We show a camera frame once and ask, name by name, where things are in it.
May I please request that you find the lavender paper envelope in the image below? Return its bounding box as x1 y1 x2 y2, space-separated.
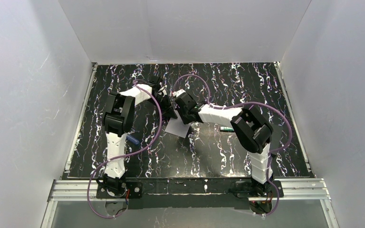
165 109 191 138

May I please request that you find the white green glue stick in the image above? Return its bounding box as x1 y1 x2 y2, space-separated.
220 126 234 132

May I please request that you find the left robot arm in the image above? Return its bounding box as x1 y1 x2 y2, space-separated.
102 76 177 194

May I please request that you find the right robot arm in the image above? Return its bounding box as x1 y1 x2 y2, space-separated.
173 89 273 196

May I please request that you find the blue red screwdriver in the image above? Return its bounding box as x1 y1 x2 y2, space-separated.
126 134 140 145

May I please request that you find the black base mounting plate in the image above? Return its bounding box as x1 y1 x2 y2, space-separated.
91 177 284 210

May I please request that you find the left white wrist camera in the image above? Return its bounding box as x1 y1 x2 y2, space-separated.
158 86 167 97

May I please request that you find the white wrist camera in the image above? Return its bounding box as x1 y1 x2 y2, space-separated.
158 86 167 97
172 89 186 98

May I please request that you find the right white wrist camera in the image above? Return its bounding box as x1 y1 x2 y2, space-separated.
172 89 186 98

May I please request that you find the aluminium frame rail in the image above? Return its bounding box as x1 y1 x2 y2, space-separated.
48 177 339 228

